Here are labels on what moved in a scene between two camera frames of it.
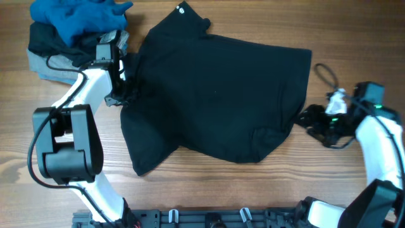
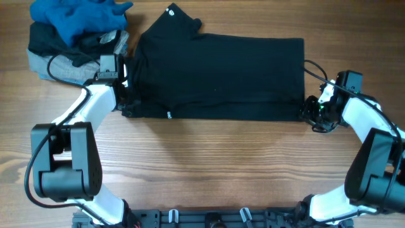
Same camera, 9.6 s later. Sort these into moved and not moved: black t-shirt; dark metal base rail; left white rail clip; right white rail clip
Moved: black t-shirt
Not moved: dark metal base rail; left white rail clip; right white rail clip
